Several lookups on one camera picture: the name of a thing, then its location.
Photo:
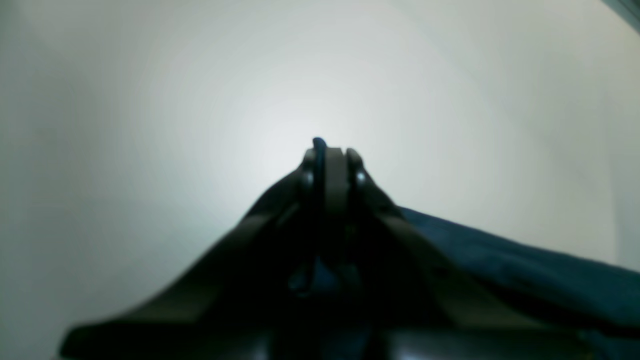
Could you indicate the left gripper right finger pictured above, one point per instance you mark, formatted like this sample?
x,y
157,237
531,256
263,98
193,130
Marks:
x,y
425,307

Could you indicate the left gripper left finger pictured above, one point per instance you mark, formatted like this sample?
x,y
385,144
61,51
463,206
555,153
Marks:
x,y
228,303

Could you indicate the dark blue T-shirt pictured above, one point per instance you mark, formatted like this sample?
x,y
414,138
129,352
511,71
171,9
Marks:
x,y
548,285

